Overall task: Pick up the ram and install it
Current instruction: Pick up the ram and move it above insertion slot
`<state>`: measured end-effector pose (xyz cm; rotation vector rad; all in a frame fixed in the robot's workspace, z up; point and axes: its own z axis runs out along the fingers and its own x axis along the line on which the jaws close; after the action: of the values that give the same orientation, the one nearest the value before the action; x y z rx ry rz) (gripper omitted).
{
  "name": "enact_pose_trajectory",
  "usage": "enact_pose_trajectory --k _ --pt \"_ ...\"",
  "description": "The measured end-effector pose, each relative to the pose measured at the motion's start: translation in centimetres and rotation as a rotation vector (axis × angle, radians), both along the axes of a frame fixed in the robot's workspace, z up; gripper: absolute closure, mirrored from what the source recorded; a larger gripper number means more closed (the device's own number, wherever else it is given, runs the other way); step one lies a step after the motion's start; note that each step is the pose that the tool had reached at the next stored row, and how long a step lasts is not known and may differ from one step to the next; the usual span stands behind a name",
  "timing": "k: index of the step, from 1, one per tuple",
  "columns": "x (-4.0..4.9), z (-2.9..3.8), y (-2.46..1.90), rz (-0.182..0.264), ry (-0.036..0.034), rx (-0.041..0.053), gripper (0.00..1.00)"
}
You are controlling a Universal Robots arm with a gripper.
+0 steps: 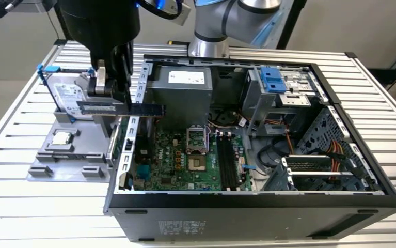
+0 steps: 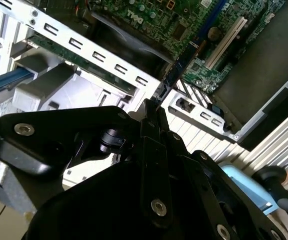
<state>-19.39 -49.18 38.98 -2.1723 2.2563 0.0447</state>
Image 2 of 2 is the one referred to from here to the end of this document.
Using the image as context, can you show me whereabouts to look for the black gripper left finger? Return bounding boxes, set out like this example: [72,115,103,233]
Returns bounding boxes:
[0,98,174,229]

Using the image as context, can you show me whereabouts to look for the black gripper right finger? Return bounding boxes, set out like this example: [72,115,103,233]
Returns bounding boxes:
[158,107,284,240]

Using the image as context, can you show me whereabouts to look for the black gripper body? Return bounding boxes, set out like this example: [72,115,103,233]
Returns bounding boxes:
[26,159,209,240]

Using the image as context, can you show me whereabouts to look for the blue RAM stick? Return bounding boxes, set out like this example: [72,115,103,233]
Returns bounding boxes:
[156,41,201,106]

